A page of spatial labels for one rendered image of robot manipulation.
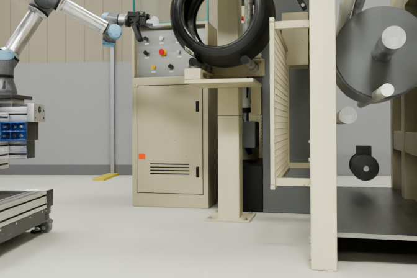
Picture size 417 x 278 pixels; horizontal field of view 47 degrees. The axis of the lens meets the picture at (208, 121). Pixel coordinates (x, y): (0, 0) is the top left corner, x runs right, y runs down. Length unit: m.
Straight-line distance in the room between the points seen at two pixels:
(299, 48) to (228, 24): 0.46
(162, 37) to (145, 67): 0.24
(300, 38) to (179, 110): 1.00
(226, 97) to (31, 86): 3.49
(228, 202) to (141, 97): 1.00
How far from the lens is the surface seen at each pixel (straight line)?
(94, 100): 5.73
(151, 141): 3.37
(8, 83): 2.60
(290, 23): 2.03
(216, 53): 2.55
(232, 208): 2.93
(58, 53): 5.93
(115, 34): 2.69
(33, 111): 2.50
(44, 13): 2.81
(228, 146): 2.89
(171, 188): 3.35
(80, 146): 5.77
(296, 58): 2.80
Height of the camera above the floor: 0.56
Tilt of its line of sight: 1 degrees up
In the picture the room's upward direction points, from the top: straight up
